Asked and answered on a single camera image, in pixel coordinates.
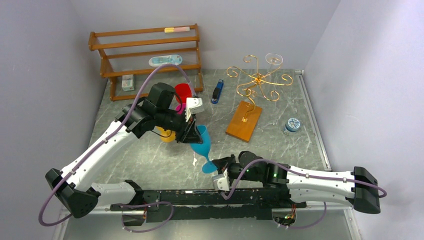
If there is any blue white oval package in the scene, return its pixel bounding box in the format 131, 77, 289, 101
148, 54, 183, 67

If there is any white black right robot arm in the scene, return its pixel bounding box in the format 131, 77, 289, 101
211, 151, 387, 214

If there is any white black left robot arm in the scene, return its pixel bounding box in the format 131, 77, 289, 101
45, 82, 204, 219

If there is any clear wine glass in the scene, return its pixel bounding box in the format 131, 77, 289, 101
265, 52, 284, 74

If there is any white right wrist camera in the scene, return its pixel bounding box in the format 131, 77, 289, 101
211, 170, 230, 192

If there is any wooden shelf rack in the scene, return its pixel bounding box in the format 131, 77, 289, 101
88, 23, 204, 102

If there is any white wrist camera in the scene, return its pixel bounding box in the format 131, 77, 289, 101
211, 170, 230, 192
185, 97, 205, 123

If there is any pink plastic wine glass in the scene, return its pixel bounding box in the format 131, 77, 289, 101
175, 103, 186, 115

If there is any gold wire wine glass rack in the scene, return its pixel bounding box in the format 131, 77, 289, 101
225, 55, 294, 143

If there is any yellow pink eraser bar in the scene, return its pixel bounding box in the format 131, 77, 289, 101
164, 26, 191, 34

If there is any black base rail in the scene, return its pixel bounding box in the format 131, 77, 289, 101
110, 188, 307, 223

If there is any blue stapler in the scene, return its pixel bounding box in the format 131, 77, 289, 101
211, 79, 224, 104

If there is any yellow plastic wine glass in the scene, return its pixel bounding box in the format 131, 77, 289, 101
156, 126, 176, 143

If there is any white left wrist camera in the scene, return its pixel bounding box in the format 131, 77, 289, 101
185, 97, 205, 123

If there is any blue wine glass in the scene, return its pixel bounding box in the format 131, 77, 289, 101
190, 125, 218, 174

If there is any red plastic wine glass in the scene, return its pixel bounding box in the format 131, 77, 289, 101
174, 83, 193, 104

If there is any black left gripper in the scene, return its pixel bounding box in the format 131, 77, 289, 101
158, 110, 204, 146

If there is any small teal white box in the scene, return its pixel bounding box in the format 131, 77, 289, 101
121, 74, 135, 92

